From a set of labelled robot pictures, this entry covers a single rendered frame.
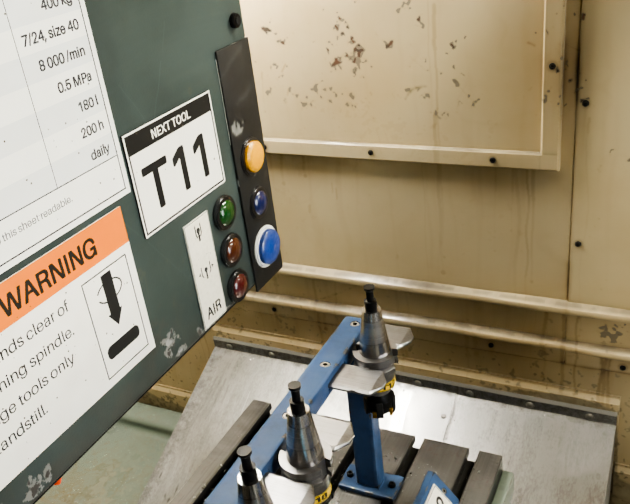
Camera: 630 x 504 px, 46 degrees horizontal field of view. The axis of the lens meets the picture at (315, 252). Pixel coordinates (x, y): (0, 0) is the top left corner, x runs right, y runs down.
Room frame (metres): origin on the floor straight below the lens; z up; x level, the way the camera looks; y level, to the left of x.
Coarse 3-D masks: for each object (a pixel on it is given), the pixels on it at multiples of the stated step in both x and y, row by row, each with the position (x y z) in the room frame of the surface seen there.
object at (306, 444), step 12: (288, 408) 0.68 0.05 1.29; (288, 420) 0.67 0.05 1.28; (300, 420) 0.66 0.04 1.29; (312, 420) 0.67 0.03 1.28; (288, 432) 0.67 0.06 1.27; (300, 432) 0.66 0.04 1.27; (312, 432) 0.66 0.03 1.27; (288, 444) 0.67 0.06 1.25; (300, 444) 0.66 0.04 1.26; (312, 444) 0.66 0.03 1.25; (288, 456) 0.66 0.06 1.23; (300, 456) 0.65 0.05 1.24; (312, 456) 0.66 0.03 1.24; (300, 468) 0.65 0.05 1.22
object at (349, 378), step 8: (344, 368) 0.84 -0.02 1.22; (352, 368) 0.84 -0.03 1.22; (360, 368) 0.84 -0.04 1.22; (336, 376) 0.83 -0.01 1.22; (344, 376) 0.83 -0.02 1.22; (352, 376) 0.82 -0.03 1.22; (360, 376) 0.82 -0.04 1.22; (368, 376) 0.82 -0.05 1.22; (376, 376) 0.82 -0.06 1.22; (384, 376) 0.82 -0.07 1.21; (328, 384) 0.82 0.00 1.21; (336, 384) 0.81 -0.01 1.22; (344, 384) 0.81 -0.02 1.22; (352, 384) 0.81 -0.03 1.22; (360, 384) 0.80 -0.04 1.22; (368, 384) 0.80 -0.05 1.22; (376, 384) 0.80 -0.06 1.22; (384, 384) 0.80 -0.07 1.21; (352, 392) 0.80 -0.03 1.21; (360, 392) 0.79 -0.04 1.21; (368, 392) 0.79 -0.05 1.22; (376, 392) 0.79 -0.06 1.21
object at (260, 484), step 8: (240, 480) 0.57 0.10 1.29; (256, 480) 0.57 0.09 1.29; (240, 488) 0.57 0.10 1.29; (248, 488) 0.57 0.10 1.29; (256, 488) 0.57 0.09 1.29; (264, 488) 0.57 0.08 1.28; (240, 496) 0.57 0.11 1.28; (248, 496) 0.56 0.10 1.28; (256, 496) 0.56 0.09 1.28; (264, 496) 0.57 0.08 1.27
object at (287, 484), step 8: (264, 480) 0.65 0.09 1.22; (272, 480) 0.65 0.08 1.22; (280, 480) 0.65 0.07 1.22; (288, 480) 0.65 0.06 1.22; (296, 480) 0.65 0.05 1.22; (272, 488) 0.64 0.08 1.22; (280, 488) 0.64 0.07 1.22; (288, 488) 0.63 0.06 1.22; (296, 488) 0.63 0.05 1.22; (304, 488) 0.63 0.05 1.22; (312, 488) 0.63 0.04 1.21; (272, 496) 0.62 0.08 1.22; (280, 496) 0.62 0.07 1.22; (288, 496) 0.62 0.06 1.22; (296, 496) 0.62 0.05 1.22; (304, 496) 0.62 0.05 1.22; (312, 496) 0.62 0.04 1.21
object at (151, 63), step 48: (96, 0) 0.45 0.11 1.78; (144, 0) 0.49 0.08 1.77; (192, 0) 0.53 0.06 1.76; (96, 48) 0.44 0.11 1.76; (144, 48) 0.48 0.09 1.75; (192, 48) 0.52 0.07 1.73; (144, 96) 0.47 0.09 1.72; (192, 96) 0.51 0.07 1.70; (144, 240) 0.45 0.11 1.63; (144, 288) 0.44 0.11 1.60; (192, 288) 0.48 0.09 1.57; (192, 336) 0.47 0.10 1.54; (144, 384) 0.42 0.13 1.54; (96, 432) 0.37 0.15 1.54; (48, 480) 0.34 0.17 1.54
